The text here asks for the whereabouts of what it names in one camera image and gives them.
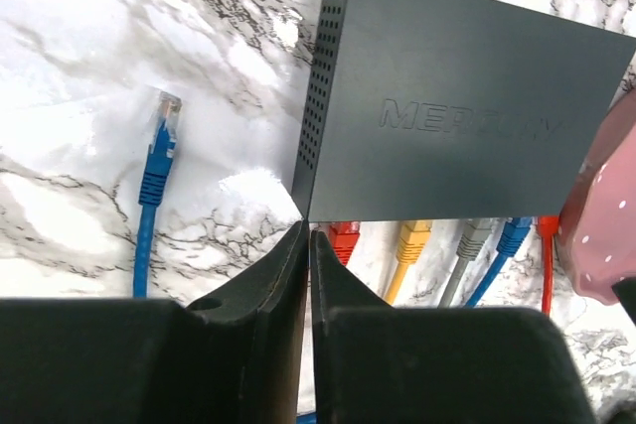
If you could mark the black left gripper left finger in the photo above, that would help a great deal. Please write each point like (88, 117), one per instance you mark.
(257, 323)

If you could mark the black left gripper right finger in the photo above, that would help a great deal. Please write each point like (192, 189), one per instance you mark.
(344, 354)

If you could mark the dark grey network switch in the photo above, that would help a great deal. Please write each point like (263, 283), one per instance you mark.
(439, 109)

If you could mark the pink dotted plate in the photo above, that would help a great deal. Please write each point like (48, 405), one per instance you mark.
(596, 233)

